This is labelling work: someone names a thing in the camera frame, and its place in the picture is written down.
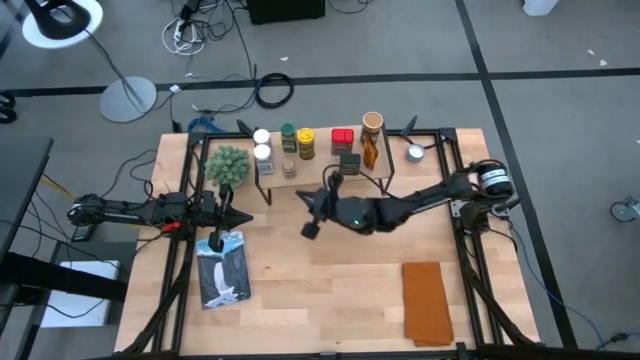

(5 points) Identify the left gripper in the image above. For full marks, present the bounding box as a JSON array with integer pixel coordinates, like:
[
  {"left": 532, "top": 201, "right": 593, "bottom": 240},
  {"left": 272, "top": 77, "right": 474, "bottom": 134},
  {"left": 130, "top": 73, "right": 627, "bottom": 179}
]
[{"left": 192, "top": 183, "right": 254, "bottom": 253}]

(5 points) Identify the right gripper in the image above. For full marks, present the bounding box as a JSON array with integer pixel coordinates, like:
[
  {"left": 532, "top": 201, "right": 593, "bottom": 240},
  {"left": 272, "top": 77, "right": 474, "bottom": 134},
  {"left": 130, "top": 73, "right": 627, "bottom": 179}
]
[{"left": 294, "top": 169, "right": 379, "bottom": 240}]

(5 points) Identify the green black pepper tin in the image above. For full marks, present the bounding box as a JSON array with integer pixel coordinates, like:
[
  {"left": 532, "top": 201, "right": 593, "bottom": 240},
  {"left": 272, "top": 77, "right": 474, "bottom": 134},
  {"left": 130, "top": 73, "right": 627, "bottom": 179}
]
[{"left": 339, "top": 152, "right": 362, "bottom": 177}]

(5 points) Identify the yellow-lid onion spice bottle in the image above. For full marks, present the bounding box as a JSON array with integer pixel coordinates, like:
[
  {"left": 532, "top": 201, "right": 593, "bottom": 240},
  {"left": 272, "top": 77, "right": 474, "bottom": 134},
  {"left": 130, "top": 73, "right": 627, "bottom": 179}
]
[{"left": 296, "top": 127, "right": 317, "bottom": 161}]

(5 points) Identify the white-lid bagel seasoning jar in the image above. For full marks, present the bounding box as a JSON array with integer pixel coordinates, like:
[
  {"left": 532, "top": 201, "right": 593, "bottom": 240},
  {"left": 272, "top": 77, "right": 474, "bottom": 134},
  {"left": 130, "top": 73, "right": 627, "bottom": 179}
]
[
  {"left": 253, "top": 143, "right": 276, "bottom": 176},
  {"left": 252, "top": 128, "right": 274, "bottom": 149}
]

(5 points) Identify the green-lid oregano glass jar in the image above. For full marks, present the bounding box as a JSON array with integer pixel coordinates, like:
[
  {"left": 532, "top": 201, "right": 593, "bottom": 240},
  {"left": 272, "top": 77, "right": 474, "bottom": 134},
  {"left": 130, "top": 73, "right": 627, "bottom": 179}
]
[{"left": 279, "top": 122, "right": 298, "bottom": 154}]

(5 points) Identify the orange taco seasoning pouch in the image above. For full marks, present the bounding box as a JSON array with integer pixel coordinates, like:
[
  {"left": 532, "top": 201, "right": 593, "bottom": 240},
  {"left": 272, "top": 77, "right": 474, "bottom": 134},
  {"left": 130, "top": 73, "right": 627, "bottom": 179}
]
[{"left": 361, "top": 134, "right": 380, "bottom": 171}]

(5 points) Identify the tan-lid seasoning jar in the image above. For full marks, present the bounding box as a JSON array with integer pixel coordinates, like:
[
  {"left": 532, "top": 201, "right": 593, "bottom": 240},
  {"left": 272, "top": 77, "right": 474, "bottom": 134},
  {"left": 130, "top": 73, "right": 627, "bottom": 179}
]
[{"left": 360, "top": 111, "right": 385, "bottom": 144}]

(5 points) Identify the green plant in patterned pot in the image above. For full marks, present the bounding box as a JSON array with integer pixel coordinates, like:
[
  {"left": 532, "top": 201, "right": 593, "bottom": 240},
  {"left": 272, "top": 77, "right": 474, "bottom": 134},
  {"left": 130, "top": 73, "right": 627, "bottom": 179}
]
[{"left": 203, "top": 144, "right": 253, "bottom": 190}]

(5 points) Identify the small patterned ceramic pot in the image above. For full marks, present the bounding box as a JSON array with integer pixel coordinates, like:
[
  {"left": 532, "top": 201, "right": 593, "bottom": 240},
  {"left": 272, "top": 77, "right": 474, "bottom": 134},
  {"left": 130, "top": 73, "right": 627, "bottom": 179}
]
[{"left": 404, "top": 143, "right": 426, "bottom": 164}]

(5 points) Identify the black power adapter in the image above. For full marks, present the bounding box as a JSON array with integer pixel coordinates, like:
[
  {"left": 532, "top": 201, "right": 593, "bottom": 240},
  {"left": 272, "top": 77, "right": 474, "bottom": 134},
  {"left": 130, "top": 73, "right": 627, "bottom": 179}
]
[{"left": 71, "top": 224, "right": 99, "bottom": 243}]

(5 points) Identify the orange folded cloth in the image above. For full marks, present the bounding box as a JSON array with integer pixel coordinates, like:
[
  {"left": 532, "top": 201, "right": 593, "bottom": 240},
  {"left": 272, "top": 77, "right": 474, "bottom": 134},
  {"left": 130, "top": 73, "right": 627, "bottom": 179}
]
[{"left": 400, "top": 261, "right": 455, "bottom": 348}]

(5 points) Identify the grey floor lamp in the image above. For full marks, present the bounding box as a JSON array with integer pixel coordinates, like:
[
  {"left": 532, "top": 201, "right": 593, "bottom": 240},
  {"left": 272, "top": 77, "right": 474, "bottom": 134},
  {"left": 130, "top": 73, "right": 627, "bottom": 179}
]
[{"left": 20, "top": 0, "right": 159, "bottom": 124}]

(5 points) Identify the white flat box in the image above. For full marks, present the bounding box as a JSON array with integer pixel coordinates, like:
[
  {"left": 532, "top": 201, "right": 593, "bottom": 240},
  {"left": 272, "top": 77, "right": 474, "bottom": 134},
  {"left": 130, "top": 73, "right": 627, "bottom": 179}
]
[{"left": 39, "top": 259, "right": 121, "bottom": 329}]

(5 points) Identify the black floor box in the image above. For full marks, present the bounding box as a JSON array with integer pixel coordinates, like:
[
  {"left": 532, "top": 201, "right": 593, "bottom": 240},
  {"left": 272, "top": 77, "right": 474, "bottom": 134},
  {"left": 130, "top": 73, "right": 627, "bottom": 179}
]
[{"left": 247, "top": 0, "right": 326, "bottom": 25}]

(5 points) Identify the white power strip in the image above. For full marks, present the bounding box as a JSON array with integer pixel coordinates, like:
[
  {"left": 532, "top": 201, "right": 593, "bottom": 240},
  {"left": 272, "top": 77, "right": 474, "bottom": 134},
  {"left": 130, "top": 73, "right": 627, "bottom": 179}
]
[{"left": 160, "top": 12, "right": 207, "bottom": 57}]

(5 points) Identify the grey caster wheel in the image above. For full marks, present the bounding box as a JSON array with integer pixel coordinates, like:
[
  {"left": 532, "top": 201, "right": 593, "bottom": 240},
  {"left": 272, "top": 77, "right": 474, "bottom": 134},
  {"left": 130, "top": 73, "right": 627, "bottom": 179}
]
[{"left": 608, "top": 195, "right": 640, "bottom": 224}]

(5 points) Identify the wooden shelf with black frame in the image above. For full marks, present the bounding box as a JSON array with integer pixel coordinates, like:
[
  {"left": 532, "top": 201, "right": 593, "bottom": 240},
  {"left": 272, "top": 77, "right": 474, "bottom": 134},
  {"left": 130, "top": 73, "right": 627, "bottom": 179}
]
[{"left": 253, "top": 124, "right": 396, "bottom": 207}]

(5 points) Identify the blue cable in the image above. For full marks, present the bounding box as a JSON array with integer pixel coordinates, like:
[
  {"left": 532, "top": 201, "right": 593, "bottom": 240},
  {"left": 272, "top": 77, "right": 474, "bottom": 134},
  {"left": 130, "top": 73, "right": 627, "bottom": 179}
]
[{"left": 185, "top": 115, "right": 221, "bottom": 134}]

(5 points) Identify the black coiled cable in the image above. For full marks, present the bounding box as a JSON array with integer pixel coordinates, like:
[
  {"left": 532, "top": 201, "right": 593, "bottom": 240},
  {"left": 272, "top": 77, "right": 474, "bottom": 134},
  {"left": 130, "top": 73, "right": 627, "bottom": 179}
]
[{"left": 253, "top": 72, "right": 295, "bottom": 110}]

